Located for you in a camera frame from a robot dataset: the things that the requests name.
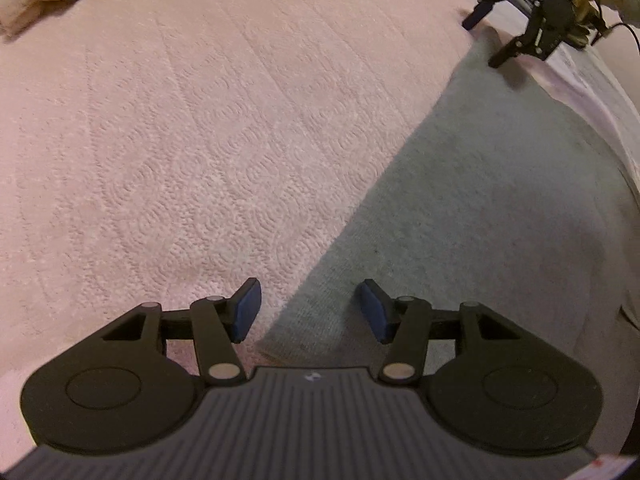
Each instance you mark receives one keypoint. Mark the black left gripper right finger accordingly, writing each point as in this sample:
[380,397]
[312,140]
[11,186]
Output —
[485,379]

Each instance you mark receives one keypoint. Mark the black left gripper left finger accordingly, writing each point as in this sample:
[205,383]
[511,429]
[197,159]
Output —
[140,377]

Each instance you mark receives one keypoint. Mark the grey towel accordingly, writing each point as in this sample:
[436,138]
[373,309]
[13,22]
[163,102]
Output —
[502,195]

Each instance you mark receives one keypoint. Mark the pink quilted bedspread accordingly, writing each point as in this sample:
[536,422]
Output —
[166,150]

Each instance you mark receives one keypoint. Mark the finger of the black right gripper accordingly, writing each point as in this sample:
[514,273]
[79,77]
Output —
[480,11]
[515,47]

